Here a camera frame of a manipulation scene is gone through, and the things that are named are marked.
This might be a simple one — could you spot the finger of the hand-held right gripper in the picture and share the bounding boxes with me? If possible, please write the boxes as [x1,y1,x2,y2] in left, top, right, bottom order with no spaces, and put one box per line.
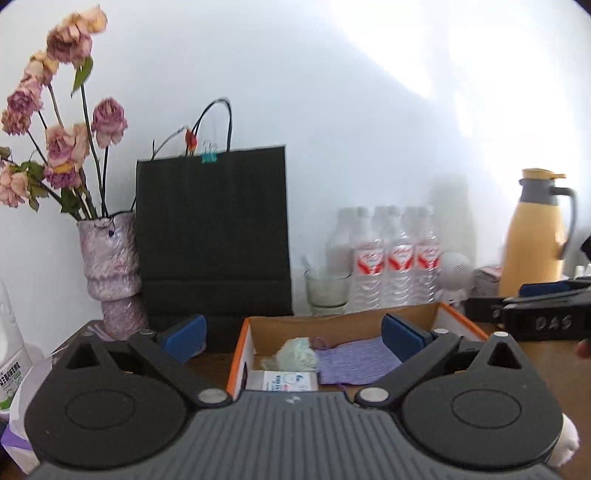
[519,278,591,301]
[465,298,506,324]

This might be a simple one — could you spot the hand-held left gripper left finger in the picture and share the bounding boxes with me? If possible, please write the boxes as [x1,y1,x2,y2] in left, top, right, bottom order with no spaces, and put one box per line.
[53,315,233,409]

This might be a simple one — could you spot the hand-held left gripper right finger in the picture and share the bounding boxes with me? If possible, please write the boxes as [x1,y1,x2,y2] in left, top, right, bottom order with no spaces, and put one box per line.
[355,314,527,409]

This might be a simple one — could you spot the orange cardboard box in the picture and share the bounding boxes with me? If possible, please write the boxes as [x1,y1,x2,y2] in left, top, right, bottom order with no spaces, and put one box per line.
[226,302,490,402]

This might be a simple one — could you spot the white plush bear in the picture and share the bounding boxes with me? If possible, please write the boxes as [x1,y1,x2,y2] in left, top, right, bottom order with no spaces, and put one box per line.
[547,411,580,468]

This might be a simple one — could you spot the small white pink box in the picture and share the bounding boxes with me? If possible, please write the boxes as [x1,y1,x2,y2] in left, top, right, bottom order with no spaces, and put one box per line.
[475,265,503,298]

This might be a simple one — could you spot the small white fan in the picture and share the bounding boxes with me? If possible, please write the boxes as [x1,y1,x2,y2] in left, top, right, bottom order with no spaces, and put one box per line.
[436,251,475,308]

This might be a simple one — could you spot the yellow thermos jug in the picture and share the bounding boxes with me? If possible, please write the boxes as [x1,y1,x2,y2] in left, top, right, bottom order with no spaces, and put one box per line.
[499,168,578,298]

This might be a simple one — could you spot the purple cloth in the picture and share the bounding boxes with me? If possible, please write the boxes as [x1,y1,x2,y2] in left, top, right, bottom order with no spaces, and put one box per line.
[314,335,402,386]

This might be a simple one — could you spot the red label water bottle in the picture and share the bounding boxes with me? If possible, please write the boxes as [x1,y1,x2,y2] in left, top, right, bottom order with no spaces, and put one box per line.
[383,213,417,308]
[351,217,387,310]
[413,208,443,304]

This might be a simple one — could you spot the clear drinking glass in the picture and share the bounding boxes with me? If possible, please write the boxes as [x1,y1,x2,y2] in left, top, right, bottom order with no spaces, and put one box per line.
[303,267,352,317]

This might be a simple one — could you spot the pink mottled vase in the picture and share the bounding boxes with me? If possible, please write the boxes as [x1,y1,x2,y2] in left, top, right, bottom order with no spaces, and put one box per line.
[76,211,151,340]

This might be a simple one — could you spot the black paper bag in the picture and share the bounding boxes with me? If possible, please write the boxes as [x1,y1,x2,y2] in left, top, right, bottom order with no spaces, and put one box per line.
[135,98,295,354]

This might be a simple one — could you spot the white tissue packet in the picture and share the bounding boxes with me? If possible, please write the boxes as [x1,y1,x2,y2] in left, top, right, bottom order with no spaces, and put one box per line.
[245,369,320,393]

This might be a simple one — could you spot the green white crumpled ball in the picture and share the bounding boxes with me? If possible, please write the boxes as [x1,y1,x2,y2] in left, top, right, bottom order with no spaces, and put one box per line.
[277,337,320,372]

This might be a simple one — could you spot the white detergent bottle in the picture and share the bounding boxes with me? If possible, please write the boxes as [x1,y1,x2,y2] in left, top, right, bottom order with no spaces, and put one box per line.
[0,281,31,414]

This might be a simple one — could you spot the purple tissue box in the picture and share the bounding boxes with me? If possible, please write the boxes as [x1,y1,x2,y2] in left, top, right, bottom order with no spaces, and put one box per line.
[0,355,56,476]

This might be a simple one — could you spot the dried pink rose bouquet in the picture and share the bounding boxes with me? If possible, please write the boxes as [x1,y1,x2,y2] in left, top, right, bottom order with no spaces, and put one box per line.
[0,4,129,221]

